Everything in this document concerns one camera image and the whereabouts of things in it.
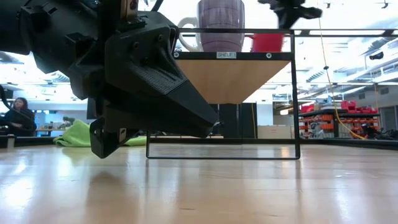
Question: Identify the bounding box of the white shelf label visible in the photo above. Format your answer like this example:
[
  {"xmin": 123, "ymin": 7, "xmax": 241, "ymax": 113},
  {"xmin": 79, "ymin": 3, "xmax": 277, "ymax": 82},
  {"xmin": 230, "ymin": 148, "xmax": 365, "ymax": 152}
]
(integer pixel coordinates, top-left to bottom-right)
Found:
[{"xmin": 216, "ymin": 51, "xmax": 238, "ymax": 60}]

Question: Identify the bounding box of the red mug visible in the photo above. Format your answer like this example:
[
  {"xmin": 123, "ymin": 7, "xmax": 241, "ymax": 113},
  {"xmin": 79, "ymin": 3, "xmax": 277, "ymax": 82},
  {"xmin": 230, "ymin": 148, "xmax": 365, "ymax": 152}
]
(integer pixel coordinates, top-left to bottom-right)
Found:
[{"xmin": 250, "ymin": 33, "xmax": 285, "ymax": 53}]

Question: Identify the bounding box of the dark tall cabinet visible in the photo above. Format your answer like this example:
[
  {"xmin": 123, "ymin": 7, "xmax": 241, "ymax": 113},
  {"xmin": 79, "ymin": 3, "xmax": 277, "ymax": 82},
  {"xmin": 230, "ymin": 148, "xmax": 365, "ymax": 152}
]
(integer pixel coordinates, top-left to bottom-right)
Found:
[{"xmin": 217, "ymin": 102, "xmax": 259, "ymax": 139}]

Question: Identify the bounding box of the green cloth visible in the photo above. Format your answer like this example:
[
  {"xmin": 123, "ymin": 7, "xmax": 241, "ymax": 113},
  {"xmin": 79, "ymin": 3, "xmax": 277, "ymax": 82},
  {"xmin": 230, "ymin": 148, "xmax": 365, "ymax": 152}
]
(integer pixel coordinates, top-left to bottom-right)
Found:
[{"xmin": 53, "ymin": 119, "xmax": 147, "ymax": 148}]

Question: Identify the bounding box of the black computer monitor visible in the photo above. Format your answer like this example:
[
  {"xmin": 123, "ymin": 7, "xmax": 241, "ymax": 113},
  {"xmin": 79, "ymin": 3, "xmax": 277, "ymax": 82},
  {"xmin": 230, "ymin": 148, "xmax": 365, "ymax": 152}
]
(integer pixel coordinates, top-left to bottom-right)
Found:
[{"xmin": 86, "ymin": 97, "xmax": 98, "ymax": 121}]

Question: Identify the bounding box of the black table edge rail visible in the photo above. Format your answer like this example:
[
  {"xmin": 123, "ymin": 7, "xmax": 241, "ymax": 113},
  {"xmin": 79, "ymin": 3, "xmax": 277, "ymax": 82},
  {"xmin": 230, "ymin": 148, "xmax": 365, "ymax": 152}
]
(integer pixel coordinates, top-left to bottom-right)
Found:
[{"xmin": 0, "ymin": 134, "xmax": 398, "ymax": 151}]

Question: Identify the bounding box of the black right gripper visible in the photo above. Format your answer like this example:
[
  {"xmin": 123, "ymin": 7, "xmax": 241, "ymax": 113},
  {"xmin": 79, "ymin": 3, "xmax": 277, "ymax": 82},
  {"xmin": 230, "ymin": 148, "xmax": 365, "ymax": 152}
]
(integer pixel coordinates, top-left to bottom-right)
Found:
[{"xmin": 257, "ymin": 0, "xmax": 323, "ymax": 30}]

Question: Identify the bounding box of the person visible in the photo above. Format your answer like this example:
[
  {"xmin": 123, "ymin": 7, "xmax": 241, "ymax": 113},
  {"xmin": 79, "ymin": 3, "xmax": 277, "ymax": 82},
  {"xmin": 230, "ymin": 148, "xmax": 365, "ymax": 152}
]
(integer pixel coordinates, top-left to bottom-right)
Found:
[{"xmin": 3, "ymin": 96, "xmax": 37, "ymax": 137}]

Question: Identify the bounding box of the yellow hanging cable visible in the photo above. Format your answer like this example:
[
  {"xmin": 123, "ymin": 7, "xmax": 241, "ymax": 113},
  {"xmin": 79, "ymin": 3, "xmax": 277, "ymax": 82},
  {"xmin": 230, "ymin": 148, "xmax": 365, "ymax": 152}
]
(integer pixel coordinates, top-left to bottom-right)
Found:
[{"xmin": 318, "ymin": 17, "xmax": 368, "ymax": 141}]

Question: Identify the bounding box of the black overhead frame bar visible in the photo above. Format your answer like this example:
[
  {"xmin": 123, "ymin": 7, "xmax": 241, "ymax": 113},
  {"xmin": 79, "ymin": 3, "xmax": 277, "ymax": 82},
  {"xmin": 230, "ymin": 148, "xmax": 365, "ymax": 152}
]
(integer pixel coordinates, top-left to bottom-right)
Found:
[{"xmin": 294, "ymin": 29, "xmax": 398, "ymax": 38}]

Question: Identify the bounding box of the purple mug with white handle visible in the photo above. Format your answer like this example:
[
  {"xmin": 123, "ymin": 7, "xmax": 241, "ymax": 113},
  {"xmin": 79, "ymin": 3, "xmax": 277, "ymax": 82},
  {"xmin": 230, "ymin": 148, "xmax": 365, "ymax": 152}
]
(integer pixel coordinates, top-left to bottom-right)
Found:
[{"xmin": 177, "ymin": 0, "xmax": 246, "ymax": 53}]

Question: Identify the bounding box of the beige cabinet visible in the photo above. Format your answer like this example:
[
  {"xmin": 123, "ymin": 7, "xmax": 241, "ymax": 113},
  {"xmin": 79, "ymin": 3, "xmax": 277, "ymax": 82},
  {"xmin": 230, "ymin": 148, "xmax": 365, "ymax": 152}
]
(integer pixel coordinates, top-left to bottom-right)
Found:
[{"xmin": 257, "ymin": 124, "xmax": 293, "ymax": 139}]

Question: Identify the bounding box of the black metal shelf, wooden board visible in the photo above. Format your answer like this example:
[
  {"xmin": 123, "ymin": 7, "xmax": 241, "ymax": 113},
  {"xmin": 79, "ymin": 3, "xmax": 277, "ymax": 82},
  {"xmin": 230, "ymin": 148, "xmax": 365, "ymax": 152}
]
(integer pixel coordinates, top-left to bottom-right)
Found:
[{"xmin": 146, "ymin": 27, "xmax": 302, "ymax": 161}]

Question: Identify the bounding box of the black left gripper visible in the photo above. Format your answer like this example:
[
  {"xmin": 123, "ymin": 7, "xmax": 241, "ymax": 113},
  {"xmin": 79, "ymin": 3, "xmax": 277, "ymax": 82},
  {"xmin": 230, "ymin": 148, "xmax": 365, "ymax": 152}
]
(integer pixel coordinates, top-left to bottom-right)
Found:
[{"xmin": 17, "ymin": 0, "xmax": 219, "ymax": 138}]

